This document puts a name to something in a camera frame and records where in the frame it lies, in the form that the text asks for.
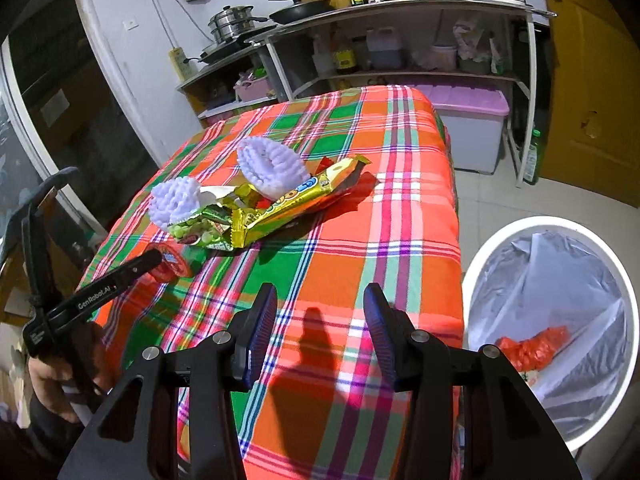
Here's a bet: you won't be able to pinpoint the red plastic bag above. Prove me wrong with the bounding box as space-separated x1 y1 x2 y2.
495 326 573 373

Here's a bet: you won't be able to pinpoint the gold snack wrapper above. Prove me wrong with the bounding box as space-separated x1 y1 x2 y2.
230 154 373 250

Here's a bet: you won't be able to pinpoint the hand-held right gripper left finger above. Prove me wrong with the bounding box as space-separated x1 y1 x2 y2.
59 282 278 480

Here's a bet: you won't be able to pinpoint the plaid tablecloth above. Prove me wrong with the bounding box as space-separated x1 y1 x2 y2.
80 85 463 480

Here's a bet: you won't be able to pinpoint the pink plastic basket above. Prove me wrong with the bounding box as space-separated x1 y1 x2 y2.
234 72 276 103

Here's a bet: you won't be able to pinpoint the glass sliding door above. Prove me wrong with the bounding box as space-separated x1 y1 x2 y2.
0 0 161 231

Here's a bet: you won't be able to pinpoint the pink lid storage box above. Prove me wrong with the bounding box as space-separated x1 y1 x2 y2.
425 85 511 175

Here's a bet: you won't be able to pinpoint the green snack wrapper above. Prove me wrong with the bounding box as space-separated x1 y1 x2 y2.
167 205 236 252

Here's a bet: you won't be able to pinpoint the black frying pan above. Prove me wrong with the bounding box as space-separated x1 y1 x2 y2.
267 0 337 26

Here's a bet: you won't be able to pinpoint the white foam fruit net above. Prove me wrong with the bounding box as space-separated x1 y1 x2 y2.
149 176 205 228
236 136 310 202

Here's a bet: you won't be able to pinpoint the yellow label sauce bottle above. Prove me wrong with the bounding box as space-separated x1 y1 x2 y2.
334 35 358 73

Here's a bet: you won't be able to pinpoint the yellow power strip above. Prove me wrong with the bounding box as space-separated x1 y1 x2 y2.
170 46 193 82

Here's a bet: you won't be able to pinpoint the person's left hand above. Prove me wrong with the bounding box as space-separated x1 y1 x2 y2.
27 322 113 426

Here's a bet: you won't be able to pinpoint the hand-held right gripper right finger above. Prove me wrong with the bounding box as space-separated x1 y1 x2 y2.
362 282 583 480

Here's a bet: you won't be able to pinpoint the red snack packet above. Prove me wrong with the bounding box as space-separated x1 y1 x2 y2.
144 241 195 282

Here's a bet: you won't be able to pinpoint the steel steamer pot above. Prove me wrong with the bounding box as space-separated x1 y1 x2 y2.
207 5 271 43

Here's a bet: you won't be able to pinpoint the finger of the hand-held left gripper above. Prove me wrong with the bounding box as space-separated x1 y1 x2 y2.
45 249 164 331

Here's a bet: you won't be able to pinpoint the white plastic tub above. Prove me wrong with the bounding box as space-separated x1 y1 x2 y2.
430 44 458 72

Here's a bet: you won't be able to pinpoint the black induction cooker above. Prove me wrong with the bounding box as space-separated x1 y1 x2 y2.
182 22 278 66

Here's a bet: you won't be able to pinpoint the yellow wooden door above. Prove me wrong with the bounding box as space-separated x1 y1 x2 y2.
537 0 640 208

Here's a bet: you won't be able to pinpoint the crumpled plastic bags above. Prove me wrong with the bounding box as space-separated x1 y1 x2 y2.
452 15 506 75

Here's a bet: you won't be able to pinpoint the green glass bottle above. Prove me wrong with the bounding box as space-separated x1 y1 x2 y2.
521 129 543 186

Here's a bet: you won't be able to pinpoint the white round bin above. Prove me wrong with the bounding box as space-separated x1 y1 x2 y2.
461 215 640 461

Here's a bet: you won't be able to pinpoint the metal kitchen shelf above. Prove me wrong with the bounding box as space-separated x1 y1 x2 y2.
247 0 558 188

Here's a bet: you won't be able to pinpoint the clear plastic bin liner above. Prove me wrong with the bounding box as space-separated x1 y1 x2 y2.
472 230 633 441

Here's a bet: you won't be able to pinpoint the plastic jug dark liquid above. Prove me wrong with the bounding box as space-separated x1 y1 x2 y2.
366 27 405 71

